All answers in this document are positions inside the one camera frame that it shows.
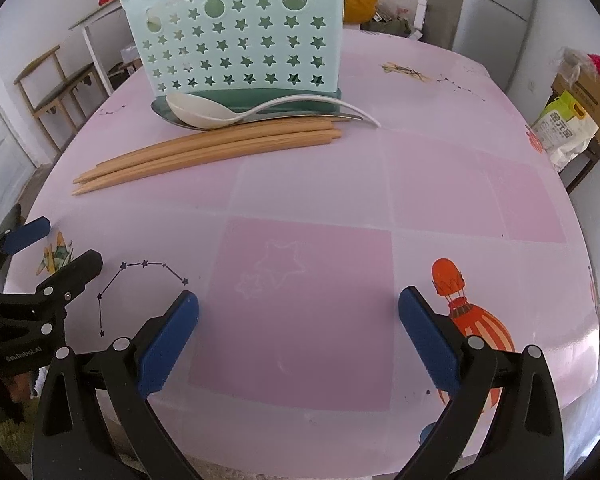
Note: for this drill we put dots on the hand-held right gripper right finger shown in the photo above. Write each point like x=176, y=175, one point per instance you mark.
x=430, y=345

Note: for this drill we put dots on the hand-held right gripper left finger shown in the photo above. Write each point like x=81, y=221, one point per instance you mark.
x=167, y=345

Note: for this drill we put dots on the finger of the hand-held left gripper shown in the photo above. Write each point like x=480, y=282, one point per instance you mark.
x=25, y=235
x=75, y=275

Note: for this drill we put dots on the bundle of wooden chopsticks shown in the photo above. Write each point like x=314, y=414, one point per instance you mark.
x=205, y=152

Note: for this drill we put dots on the metal spoon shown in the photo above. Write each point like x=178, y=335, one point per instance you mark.
x=161, y=113

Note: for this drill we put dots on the white soup spoon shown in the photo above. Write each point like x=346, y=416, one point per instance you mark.
x=195, y=110

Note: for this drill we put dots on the mint green utensil holder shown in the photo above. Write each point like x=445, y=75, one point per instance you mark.
x=240, y=67

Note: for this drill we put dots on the person's left hand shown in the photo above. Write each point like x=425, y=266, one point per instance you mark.
x=17, y=387

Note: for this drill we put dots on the white fleece garment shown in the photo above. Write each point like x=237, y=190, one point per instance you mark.
x=20, y=435

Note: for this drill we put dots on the pink printed tablecloth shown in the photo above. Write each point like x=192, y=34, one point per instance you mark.
x=305, y=285

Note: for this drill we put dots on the wooden chair black seat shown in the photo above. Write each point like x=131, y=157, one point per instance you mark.
x=62, y=87

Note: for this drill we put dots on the white side table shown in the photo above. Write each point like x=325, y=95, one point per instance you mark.
x=92, y=35

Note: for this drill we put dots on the dark wooden stool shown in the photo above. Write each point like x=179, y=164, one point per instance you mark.
x=587, y=167

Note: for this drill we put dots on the white green rice bag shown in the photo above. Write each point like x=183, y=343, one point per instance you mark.
x=565, y=127

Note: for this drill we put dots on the open cardboard box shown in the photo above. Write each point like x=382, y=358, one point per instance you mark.
x=590, y=105

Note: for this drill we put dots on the clear plastic wrap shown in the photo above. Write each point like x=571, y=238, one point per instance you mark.
x=575, y=65

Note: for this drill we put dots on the white foam board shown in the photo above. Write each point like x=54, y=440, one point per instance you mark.
x=420, y=15

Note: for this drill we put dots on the silver refrigerator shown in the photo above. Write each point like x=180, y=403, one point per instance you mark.
x=495, y=10

